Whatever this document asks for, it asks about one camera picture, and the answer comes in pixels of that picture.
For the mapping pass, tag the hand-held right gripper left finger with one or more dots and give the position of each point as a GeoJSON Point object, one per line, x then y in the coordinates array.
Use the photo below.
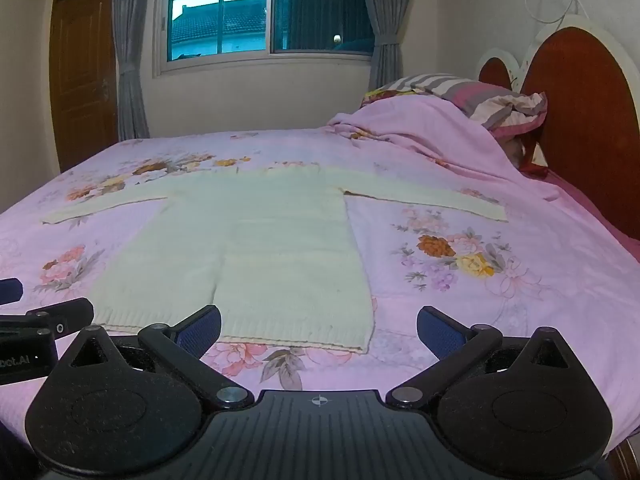
{"type": "Point", "coordinates": [201, 331]}

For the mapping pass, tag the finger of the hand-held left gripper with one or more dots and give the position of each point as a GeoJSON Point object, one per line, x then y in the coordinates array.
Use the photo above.
{"type": "Point", "coordinates": [67, 314]}
{"type": "Point", "coordinates": [11, 291]}

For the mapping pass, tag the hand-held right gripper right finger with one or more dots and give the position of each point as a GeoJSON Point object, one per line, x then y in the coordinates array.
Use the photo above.
{"type": "Point", "coordinates": [440, 331]}

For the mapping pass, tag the cream knit sweater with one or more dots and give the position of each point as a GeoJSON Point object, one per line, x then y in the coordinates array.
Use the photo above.
{"type": "Point", "coordinates": [280, 240]}

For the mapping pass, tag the pink floral bed sheet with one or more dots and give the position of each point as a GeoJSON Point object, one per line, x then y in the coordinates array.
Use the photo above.
{"type": "Point", "coordinates": [440, 270]}

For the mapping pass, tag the red cloth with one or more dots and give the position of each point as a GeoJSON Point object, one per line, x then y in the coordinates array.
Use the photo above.
{"type": "Point", "coordinates": [533, 167]}

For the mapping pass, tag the pink blanket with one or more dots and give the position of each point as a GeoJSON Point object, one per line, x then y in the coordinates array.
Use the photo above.
{"type": "Point", "coordinates": [425, 130]}

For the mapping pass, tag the brown wooden door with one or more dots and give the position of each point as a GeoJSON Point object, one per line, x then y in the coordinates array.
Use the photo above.
{"type": "Point", "coordinates": [82, 70]}

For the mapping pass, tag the striped pillow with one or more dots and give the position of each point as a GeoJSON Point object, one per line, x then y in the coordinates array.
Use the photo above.
{"type": "Point", "coordinates": [480, 100]}

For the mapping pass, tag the colourful floral pillow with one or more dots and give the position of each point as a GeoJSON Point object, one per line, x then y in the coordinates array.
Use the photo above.
{"type": "Point", "coordinates": [387, 95]}

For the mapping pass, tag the red wooden headboard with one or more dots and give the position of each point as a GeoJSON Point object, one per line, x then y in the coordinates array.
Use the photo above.
{"type": "Point", "coordinates": [590, 110]}

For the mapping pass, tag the grey curtain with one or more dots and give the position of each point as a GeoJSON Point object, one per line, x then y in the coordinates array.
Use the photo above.
{"type": "Point", "coordinates": [131, 50]}
{"type": "Point", "coordinates": [385, 35]}

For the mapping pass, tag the window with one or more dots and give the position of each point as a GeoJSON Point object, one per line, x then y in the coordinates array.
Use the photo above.
{"type": "Point", "coordinates": [250, 10]}

